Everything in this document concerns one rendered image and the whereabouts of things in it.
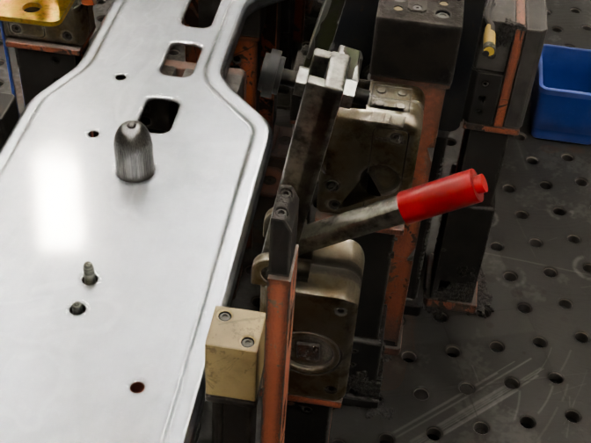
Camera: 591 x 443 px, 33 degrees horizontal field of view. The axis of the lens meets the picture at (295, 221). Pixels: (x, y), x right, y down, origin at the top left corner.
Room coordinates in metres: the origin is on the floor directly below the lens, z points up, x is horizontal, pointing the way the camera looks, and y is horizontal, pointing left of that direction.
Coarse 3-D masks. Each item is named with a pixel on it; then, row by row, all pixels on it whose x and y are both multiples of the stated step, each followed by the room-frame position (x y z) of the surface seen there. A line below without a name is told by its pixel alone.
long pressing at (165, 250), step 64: (128, 0) 0.88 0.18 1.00; (256, 0) 0.90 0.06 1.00; (128, 64) 0.77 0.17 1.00; (64, 128) 0.67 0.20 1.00; (192, 128) 0.68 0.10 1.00; (256, 128) 0.69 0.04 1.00; (0, 192) 0.59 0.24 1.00; (64, 192) 0.59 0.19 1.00; (128, 192) 0.60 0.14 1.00; (192, 192) 0.60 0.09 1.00; (256, 192) 0.61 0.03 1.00; (0, 256) 0.52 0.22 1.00; (64, 256) 0.52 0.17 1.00; (128, 256) 0.53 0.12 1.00; (192, 256) 0.53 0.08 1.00; (0, 320) 0.46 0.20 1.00; (64, 320) 0.46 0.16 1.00; (128, 320) 0.46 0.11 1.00; (192, 320) 0.47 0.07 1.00; (0, 384) 0.40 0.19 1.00; (64, 384) 0.40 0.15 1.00; (128, 384) 0.41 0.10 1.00; (192, 384) 0.41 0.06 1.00
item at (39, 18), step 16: (0, 0) 0.47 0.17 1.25; (16, 0) 0.48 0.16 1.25; (32, 0) 0.48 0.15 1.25; (48, 0) 0.48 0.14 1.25; (64, 0) 0.48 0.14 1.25; (0, 16) 0.46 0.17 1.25; (16, 16) 0.46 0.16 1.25; (32, 16) 0.46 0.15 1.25; (48, 16) 0.46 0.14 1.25; (64, 16) 0.47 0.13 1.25
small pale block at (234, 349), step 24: (216, 312) 0.42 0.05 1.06; (240, 312) 0.42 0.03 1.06; (216, 336) 0.40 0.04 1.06; (240, 336) 0.40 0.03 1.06; (264, 336) 0.42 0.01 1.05; (216, 360) 0.39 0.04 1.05; (240, 360) 0.39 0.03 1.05; (216, 384) 0.39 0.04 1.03; (240, 384) 0.39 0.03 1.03; (216, 408) 0.40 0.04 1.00; (240, 408) 0.39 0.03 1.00; (216, 432) 0.40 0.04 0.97; (240, 432) 0.39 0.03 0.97
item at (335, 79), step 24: (264, 72) 0.48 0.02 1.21; (288, 72) 0.48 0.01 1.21; (312, 72) 0.49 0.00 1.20; (336, 72) 0.48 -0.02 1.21; (264, 96) 0.48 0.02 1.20; (312, 96) 0.47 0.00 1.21; (336, 96) 0.47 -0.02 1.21; (360, 96) 0.48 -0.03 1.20; (312, 120) 0.47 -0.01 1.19; (312, 144) 0.47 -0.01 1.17; (288, 168) 0.47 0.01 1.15; (312, 168) 0.47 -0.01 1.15; (312, 192) 0.47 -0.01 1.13
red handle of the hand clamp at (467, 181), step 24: (408, 192) 0.48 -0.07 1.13; (432, 192) 0.47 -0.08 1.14; (456, 192) 0.47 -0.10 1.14; (480, 192) 0.47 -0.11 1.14; (336, 216) 0.49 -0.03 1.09; (360, 216) 0.48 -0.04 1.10; (384, 216) 0.47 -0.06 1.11; (408, 216) 0.47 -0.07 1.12; (432, 216) 0.47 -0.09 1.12; (312, 240) 0.48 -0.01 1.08; (336, 240) 0.47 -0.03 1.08
